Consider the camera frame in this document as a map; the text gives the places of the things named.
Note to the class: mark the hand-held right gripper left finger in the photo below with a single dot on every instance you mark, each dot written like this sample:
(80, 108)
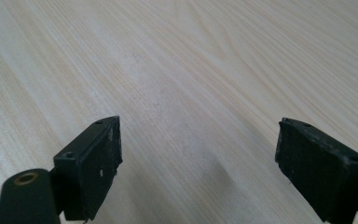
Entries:
(88, 169)

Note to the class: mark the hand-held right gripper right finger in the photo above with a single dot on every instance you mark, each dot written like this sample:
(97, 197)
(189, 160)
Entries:
(318, 168)

